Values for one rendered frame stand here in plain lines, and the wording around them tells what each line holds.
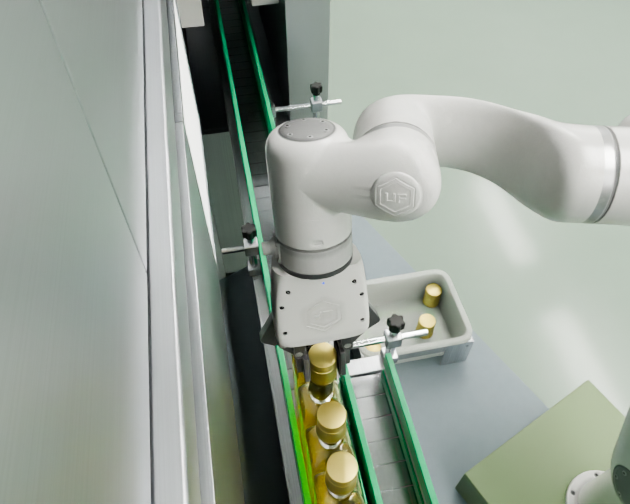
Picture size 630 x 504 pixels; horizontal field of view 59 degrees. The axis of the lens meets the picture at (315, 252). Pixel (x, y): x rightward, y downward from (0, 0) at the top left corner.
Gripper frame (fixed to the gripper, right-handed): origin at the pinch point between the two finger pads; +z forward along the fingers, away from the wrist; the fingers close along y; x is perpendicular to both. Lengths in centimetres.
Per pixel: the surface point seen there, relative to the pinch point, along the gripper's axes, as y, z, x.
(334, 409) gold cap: 0.2, 3.5, -4.7
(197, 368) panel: -12.6, -11.7, -9.2
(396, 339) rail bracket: 15.0, 17.8, 17.2
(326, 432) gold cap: -1.1, 5.4, -6.2
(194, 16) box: -10, -13, 110
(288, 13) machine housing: 12, -15, 97
